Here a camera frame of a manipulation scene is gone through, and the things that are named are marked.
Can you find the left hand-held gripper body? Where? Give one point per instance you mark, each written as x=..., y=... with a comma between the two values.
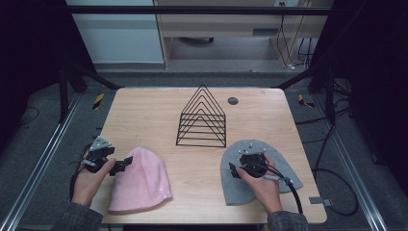
x=100, y=150

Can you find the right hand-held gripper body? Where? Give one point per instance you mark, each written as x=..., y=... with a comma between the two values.
x=253, y=160

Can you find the grey knit beanie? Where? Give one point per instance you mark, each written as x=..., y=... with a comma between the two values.
x=232, y=189

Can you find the pink knit beanie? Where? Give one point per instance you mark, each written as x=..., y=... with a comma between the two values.
x=141, y=179

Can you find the person's right hand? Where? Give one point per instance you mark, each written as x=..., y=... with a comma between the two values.
x=264, y=189

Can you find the person's left hand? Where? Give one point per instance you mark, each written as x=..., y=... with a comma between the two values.
x=88, y=184

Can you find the grey round table grommet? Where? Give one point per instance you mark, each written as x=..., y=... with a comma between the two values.
x=233, y=101

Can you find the black metal stand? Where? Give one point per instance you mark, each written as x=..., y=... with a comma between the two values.
x=328, y=93
x=64, y=93

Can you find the yellow black striped tape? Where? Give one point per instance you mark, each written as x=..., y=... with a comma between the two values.
x=304, y=101

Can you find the grey tape tab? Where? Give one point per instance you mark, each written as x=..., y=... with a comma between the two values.
x=320, y=201

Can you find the white cabinet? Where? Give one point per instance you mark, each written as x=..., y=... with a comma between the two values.
x=118, y=38

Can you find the aluminium rail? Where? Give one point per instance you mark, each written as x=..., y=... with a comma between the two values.
x=356, y=179
x=41, y=160

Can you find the black horizontal frame bar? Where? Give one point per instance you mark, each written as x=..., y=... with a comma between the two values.
x=192, y=10

